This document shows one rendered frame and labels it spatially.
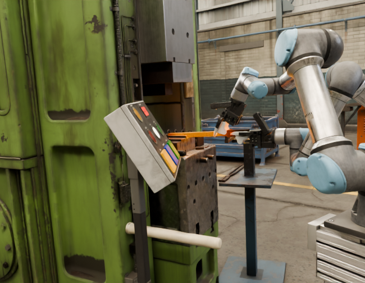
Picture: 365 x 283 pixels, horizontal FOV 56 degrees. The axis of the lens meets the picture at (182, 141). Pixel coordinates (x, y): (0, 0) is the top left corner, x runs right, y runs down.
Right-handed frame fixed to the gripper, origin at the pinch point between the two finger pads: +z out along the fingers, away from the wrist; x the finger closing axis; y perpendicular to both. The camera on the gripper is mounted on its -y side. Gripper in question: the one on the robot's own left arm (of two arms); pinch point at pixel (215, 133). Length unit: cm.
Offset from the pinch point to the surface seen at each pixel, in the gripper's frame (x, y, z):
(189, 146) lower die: 0.9, -10.0, 13.7
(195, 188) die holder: -7.0, 5.1, 28.4
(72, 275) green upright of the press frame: -43, -21, 89
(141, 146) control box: -71, 2, -8
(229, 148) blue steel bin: 368, -76, 132
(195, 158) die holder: -5.3, -2.3, 15.1
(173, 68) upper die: -11.2, -29.4, -20.8
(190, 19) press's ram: 9, -42, -43
